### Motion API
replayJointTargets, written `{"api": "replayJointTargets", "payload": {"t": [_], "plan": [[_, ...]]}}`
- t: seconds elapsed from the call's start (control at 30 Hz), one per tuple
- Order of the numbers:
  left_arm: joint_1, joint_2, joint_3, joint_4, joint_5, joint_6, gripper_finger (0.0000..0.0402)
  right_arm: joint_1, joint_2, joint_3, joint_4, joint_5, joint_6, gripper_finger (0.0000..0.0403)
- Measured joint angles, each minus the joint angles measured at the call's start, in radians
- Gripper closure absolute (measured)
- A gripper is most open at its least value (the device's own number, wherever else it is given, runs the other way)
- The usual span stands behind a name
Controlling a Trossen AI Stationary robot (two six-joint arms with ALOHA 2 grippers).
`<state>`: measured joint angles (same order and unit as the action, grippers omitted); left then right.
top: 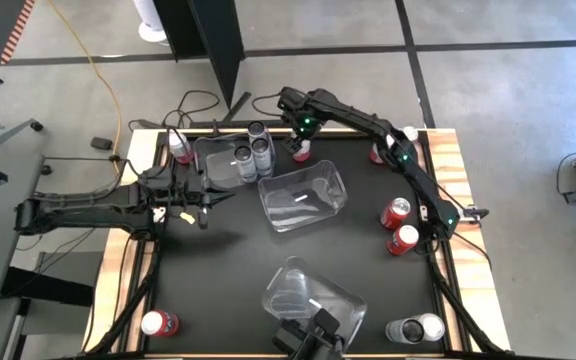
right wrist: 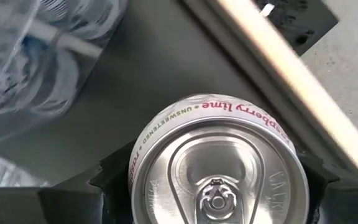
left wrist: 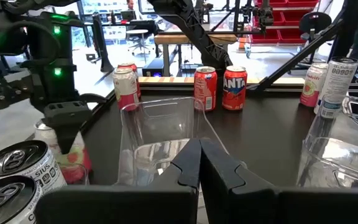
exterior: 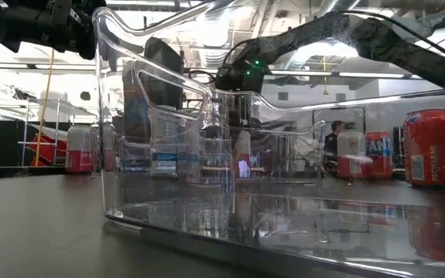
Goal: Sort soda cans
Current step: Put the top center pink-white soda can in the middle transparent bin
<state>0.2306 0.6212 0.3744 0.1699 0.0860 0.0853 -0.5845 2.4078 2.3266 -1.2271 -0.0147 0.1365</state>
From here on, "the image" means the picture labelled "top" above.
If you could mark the clear plastic bin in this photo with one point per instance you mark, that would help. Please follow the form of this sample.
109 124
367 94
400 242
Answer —
288 285
313 185
215 165

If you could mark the black table clamp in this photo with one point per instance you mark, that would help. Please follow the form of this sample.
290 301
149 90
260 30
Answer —
215 129

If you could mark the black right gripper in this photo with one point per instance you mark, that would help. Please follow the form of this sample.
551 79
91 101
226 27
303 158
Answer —
304 127

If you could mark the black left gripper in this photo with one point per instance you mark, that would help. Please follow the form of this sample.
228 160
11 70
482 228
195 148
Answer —
195 195

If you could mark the long black floor bar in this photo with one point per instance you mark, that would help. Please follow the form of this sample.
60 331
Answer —
233 123

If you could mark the grey desk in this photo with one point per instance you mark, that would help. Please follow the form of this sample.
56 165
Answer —
3 240

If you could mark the wood and black table frame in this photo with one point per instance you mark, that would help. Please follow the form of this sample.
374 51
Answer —
448 150

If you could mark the black boxy object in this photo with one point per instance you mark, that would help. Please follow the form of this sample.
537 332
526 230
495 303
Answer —
313 335

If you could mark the white pedestal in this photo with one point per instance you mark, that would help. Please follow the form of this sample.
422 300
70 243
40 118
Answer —
148 20

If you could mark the white red sparkling water can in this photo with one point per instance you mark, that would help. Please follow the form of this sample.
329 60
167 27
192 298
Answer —
182 150
302 154
375 155

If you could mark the black power adapter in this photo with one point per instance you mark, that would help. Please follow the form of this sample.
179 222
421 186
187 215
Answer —
101 143

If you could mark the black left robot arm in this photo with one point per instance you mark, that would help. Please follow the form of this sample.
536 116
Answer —
93 212

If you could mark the black partition panel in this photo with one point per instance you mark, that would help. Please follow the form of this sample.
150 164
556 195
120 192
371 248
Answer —
208 40

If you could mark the white-topped soda can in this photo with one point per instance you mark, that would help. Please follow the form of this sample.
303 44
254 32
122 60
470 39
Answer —
434 326

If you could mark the yellow tag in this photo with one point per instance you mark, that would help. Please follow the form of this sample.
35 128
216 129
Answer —
187 218

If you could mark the white metal bracket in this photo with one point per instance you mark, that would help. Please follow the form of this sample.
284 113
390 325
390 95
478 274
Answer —
158 215
424 212

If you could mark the silver black clamp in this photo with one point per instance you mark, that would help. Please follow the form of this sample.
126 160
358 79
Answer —
475 213

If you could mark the white Celsius energy drink can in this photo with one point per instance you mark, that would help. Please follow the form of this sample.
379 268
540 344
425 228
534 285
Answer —
244 156
398 331
255 129
262 147

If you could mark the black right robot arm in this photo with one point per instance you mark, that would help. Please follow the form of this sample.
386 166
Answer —
353 114

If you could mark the red Fanta strawberry can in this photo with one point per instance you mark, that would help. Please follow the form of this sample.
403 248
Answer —
411 133
160 324
394 215
400 241

